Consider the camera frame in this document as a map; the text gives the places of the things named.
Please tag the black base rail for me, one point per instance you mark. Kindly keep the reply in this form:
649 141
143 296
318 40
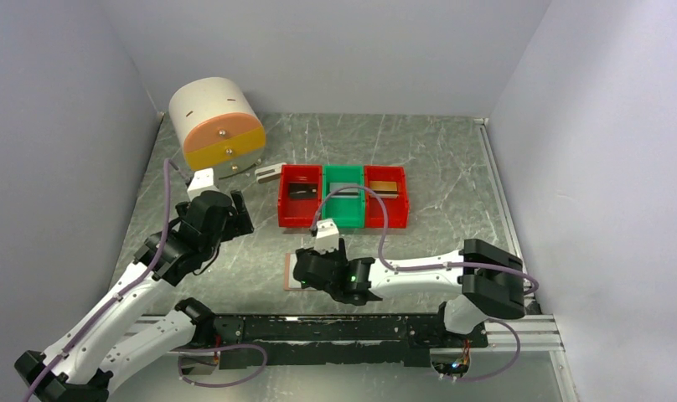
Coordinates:
281 340

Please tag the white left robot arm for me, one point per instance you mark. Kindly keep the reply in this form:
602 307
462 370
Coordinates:
89 361

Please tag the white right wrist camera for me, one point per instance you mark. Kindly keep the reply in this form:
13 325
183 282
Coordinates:
327 236

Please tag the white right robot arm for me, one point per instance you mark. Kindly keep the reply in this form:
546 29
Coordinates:
481 280

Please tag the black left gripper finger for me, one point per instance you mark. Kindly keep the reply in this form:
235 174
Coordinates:
238 199
242 224

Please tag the tan leather card holder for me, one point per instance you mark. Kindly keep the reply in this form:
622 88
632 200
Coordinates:
290 283

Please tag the black credit card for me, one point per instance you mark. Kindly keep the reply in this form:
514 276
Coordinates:
302 191

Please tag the round white drawer cabinet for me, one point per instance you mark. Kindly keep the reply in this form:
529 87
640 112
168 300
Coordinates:
216 127

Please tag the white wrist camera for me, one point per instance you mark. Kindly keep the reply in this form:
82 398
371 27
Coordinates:
202 180
327 236

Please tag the green plastic bin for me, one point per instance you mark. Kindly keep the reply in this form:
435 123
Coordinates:
346 211

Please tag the small white grey block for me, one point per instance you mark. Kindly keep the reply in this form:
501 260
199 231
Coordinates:
269 173

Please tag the silver credit card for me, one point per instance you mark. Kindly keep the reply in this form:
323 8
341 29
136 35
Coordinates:
344 190

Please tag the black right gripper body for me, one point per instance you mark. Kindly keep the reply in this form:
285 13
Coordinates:
334 256

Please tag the red bin with gold card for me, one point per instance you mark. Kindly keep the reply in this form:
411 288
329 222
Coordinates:
397 208

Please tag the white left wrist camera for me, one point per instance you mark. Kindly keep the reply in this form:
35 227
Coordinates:
202 180

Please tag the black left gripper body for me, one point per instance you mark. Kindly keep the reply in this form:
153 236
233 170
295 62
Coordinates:
209 247

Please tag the red bin with black card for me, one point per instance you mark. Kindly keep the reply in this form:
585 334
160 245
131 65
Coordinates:
298 213

